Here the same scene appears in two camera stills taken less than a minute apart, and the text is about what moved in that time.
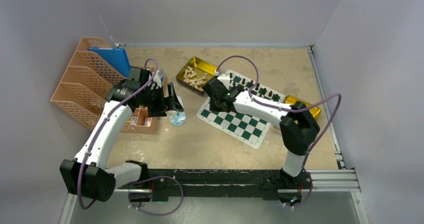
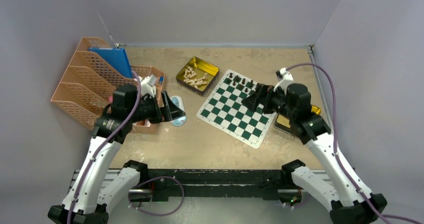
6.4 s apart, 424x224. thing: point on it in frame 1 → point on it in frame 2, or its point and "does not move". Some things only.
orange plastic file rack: x=85 y=89 does not move
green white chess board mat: x=248 y=129 does not move
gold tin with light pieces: x=195 y=74 does not move
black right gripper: x=214 y=108 → x=269 y=95
